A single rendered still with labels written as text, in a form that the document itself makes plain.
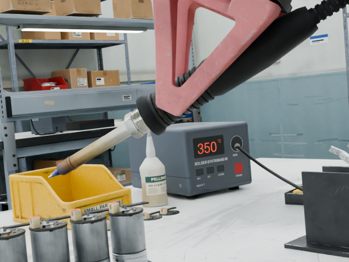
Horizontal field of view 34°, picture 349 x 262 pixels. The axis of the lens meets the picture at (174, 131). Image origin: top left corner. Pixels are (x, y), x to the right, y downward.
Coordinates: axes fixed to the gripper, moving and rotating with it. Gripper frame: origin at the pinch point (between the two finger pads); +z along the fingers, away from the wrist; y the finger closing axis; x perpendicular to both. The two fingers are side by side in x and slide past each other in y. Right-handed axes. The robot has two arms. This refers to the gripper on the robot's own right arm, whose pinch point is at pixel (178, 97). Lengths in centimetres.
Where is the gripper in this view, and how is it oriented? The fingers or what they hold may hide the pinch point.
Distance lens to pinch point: 32.3
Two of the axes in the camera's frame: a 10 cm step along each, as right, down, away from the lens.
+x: 8.8, 4.3, -2.1
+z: -3.9, 9.0, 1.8
